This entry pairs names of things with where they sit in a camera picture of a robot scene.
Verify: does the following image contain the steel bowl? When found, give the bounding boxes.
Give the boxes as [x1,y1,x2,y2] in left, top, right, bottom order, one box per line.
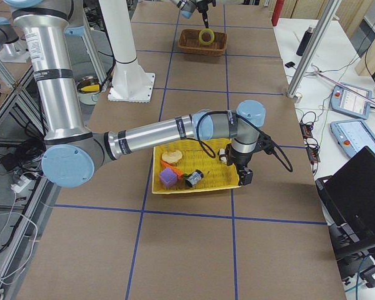
[76,76,101,106]

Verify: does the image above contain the toy croissant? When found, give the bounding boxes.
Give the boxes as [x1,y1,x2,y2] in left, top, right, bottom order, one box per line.
[161,150,183,165]

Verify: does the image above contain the small black phone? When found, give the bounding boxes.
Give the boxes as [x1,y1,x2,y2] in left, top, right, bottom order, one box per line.
[285,61,295,68]

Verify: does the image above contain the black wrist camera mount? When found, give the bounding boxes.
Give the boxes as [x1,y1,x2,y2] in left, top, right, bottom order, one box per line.
[254,133,274,155]

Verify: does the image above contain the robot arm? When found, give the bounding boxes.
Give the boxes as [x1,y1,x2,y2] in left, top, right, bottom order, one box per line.
[9,1,271,188]
[171,0,216,29]

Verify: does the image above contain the yellow woven basket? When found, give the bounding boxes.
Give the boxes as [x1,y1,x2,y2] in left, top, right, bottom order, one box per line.
[152,139,239,194]

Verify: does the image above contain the small dark jar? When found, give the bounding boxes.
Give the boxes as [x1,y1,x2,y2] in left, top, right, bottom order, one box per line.
[185,169,204,188]

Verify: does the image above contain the teach pendant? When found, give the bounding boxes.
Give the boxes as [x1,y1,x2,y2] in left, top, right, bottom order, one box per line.
[330,119,375,158]
[330,82,373,119]

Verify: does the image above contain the teach pendant near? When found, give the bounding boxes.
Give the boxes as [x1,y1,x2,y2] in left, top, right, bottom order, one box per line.
[330,119,375,158]

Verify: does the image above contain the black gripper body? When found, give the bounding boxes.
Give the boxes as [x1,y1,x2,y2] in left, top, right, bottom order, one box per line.
[225,144,253,170]
[196,0,216,14]

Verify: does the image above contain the panda toy figurine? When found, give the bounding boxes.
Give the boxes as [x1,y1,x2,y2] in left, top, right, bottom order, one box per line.
[218,148,228,164]

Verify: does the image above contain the yellow clear tape roll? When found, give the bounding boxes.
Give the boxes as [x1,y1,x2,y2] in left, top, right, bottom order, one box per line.
[198,28,215,46]

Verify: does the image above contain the black water bottle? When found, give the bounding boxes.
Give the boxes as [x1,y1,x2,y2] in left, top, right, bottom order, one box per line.
[296,26,314,56]

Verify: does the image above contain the aluminium camera post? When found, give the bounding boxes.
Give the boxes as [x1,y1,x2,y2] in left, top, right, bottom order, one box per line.
[286,0,341,98]

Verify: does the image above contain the black laptop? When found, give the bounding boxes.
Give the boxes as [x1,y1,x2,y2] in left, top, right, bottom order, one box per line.
[316,146,375,260]

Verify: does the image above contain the toy carrot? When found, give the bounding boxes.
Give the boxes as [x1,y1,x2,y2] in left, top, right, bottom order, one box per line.
[160,160,188,179]

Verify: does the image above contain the red cylinder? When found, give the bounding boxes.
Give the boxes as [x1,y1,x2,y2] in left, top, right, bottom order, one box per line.
[271,0,284,26]

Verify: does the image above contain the teach pendant far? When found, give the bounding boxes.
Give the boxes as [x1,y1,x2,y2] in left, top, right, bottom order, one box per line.
[330,82,373,119]

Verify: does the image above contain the purple foam block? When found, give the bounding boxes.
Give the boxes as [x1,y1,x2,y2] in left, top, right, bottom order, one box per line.
[159,167,178,188]

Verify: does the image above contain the brown wicker basket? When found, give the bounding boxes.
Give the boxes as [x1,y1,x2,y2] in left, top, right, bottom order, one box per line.
[178,29,228,57]

